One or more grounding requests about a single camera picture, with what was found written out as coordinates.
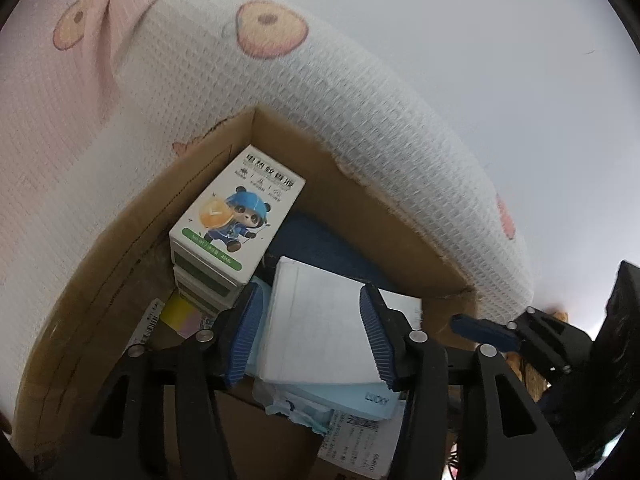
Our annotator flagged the white box with green panel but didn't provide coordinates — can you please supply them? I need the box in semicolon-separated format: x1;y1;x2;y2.
171;250;246;301
174;277;238;317

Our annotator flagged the light blue wrapper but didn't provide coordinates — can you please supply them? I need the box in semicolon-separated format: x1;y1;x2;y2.
252;380;333;433

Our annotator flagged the light blue box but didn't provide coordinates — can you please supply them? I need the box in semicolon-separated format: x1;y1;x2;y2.
245;275;406;422

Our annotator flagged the brown cardboard box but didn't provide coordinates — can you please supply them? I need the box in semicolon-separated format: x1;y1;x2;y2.
15;105;481;480

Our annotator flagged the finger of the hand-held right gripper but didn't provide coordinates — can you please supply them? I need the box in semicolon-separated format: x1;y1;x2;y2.
450;306;596;381

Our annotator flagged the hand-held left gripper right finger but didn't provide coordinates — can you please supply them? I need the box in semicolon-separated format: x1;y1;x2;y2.
359;284;576;480

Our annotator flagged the white box with panda print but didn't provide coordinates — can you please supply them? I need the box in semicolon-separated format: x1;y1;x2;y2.
169;145;306;288

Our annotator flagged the white tissue pack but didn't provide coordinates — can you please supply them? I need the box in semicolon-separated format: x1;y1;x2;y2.
260;256;423;386

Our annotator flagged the pink and white printed blanket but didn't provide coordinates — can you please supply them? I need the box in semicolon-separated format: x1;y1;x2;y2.
0;0;538;441

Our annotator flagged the yellow packet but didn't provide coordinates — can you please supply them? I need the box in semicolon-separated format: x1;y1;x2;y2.
162;292;206;341

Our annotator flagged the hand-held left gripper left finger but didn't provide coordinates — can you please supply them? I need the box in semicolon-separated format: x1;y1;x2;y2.
50;282;273;480

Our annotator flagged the dark blue cloth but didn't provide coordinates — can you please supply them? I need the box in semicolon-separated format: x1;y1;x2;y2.
265;210;401;291

